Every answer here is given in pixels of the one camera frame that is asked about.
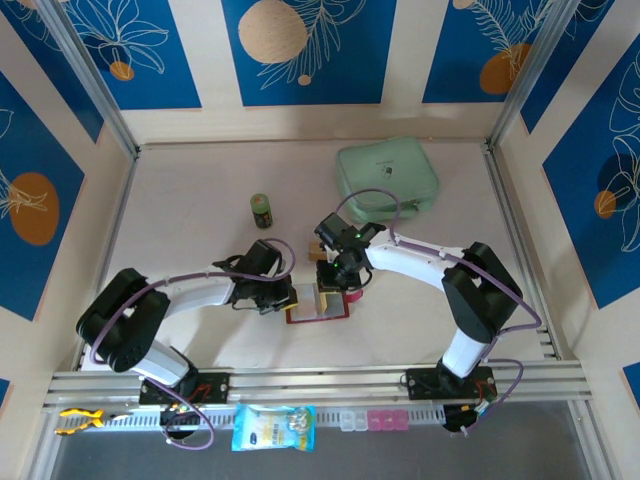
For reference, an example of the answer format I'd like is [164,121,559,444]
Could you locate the red leather card holder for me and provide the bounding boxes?
[284,283,365,326]

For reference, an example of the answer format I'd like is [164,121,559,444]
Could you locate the small green bottle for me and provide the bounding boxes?
[249,193,275,231]

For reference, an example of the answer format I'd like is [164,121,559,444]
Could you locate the mint green zip pouch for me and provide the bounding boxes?
[334,136,441,225]

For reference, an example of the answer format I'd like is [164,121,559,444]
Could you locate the blue snack packet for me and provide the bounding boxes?
[230,403,318,454]

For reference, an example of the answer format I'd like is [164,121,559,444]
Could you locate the clear pill box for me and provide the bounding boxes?
[339,410,369,433]

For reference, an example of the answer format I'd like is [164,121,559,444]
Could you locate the pink pill box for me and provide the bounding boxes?
[367,409,410,432]

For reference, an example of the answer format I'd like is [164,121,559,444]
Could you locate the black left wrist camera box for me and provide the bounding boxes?
[242,238,284,276]

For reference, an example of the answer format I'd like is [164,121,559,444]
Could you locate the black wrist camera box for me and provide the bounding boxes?
[242,238,284,276]
[313,212,352,247]

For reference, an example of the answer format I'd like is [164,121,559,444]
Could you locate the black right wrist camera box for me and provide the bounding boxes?
[313,212,352,247]

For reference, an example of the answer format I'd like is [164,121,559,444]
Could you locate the wide aluminium base rail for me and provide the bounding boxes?
[42,363,594,412]

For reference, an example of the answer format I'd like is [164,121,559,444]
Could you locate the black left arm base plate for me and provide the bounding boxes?
[138,371,231,405]

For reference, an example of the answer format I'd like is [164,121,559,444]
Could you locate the white slotted cable duct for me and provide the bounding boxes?
[102,405,447,432]

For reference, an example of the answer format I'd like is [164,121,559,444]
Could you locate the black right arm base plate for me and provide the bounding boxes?
[404,367,499,401]

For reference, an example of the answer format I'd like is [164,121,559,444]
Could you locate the black cable connector box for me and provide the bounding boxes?
[158,407,202,435]
[442,403,484,437]

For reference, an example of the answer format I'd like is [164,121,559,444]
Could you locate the aluminium side rail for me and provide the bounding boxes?
[483,148,562,361]
[74,149,141,374]

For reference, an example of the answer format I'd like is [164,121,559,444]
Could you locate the yellow handled pliers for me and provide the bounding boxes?
[54,407,135,437]

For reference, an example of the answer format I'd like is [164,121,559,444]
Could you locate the aluminium corner post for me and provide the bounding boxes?
[34,0,141,159]
[485,0,586,154]

